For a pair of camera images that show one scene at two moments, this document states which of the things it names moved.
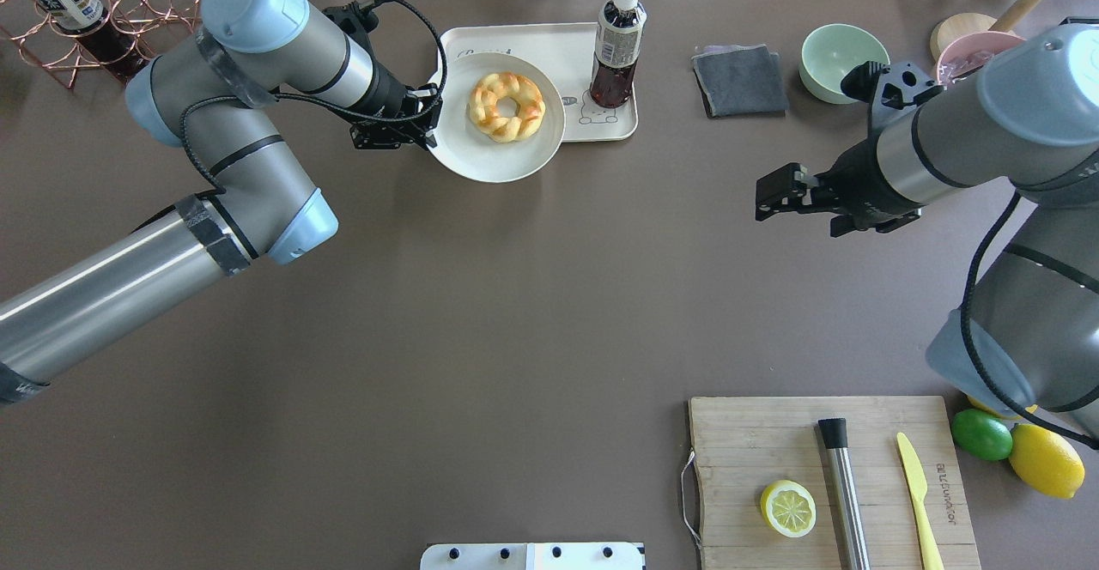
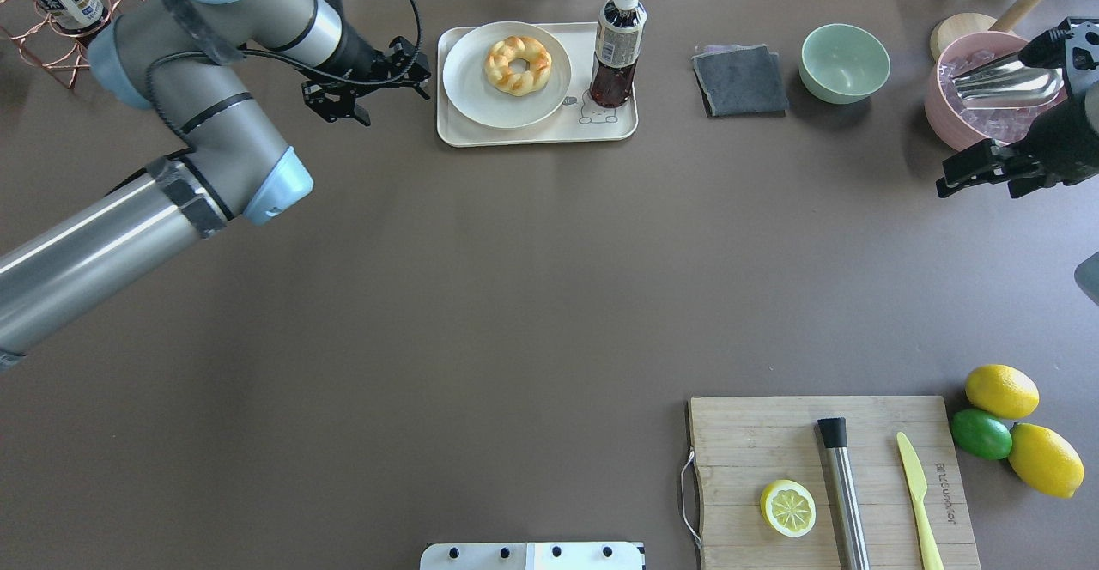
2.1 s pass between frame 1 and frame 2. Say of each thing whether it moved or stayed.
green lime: stayed
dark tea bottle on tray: stayed
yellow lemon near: stayed
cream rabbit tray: stayed
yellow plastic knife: stayed
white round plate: moved
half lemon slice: stayed
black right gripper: moved
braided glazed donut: moved
